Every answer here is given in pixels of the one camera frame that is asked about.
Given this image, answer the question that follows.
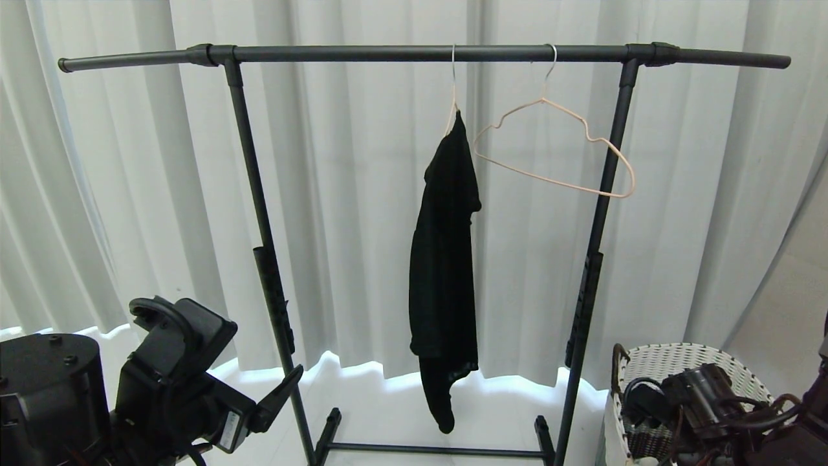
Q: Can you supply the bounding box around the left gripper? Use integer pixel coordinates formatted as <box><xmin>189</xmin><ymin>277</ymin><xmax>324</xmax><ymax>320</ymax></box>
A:
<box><xmin>113</xmin><ymin>359</ymin><xmax>305</xmax><ymax>466</ymax></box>

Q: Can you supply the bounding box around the black t-shirt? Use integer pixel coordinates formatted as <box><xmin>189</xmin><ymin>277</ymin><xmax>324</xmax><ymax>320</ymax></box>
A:
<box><xmin>409</xmin><ymin>110</ymin><xmax>483</xmax><ymax>434</ymax></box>

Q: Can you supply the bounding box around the pink clothes hanger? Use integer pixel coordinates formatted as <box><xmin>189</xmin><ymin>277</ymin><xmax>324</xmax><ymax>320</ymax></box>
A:
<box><xmin>445</xmin><ymin>44</ymin><xmax>461</xmax><ymax>137</ymax></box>
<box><xmin>474</xmin><ymin>44</ymin><xmax>636</xmax><ymax>199</ymax></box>

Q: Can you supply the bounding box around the black clothes rack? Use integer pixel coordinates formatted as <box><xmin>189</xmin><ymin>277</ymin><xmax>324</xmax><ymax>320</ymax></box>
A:
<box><xmin>57</xmin><ymin>42</ymin><xmax>792</xmax><ymax>466</ymax></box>

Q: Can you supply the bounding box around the white laundry basket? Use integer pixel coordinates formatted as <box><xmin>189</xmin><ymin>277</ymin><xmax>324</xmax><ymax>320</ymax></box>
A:
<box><xmin>605</xmin><ymin>343</ymin><xmax>777</xmax><ymax>466</ymax></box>

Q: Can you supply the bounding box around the white curtain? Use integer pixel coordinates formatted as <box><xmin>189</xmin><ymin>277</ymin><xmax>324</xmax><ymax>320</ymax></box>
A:
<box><xmin>0</xmin><ymin>0</ymin><xmax>828</xmax><ymax>392</ymax></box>

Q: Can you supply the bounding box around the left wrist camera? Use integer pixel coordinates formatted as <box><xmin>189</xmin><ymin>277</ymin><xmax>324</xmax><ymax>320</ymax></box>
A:
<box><xmin>133</xmin><ymin>299</ymin><xmax>238</xmax><ymax>389</ymax></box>

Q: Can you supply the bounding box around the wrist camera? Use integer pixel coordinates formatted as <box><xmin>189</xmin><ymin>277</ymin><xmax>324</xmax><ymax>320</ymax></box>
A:
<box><xmin>133</xmin><ymin>299</ymin><xmax>238</xmax><ymax>389</ymax></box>
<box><xmin>661</xmin><ymin>364</ymin><xmax>738</xmax><ymax>441</ymax></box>

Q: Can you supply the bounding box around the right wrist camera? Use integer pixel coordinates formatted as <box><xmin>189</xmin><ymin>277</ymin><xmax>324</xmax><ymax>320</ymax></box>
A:
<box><xmin>661</xmin><ymin>364</ymin><xmax>738</xmax><ymax>441</ymax></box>

